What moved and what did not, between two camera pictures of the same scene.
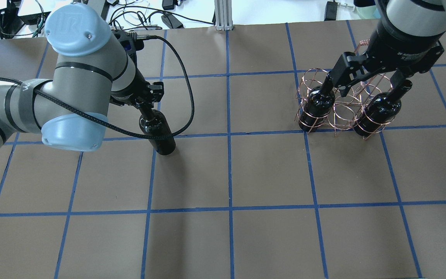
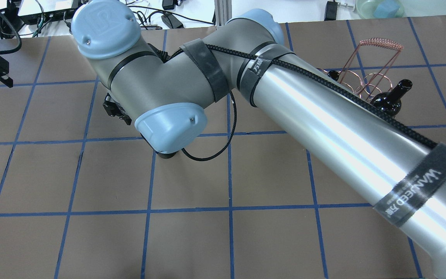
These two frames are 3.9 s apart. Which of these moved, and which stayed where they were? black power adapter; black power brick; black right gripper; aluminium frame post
Moved: black right gripper
Stayed: aluminium frame post; black power brick; black power adapter
